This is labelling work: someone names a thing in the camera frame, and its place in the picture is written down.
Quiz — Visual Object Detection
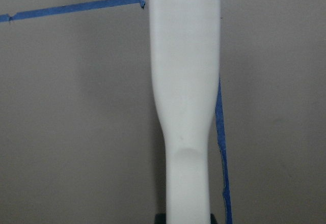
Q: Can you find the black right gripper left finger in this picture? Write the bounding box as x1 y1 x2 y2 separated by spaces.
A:
154 213 166 224

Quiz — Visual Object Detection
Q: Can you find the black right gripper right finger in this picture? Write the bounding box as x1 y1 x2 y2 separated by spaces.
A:
210 213 218 224

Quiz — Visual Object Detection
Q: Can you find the white hand brush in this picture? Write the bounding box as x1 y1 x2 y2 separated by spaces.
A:
149 0 220 223

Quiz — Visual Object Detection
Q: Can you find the blue tape line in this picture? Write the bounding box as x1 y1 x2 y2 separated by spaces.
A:
215 80 233 224
1 0 146 22

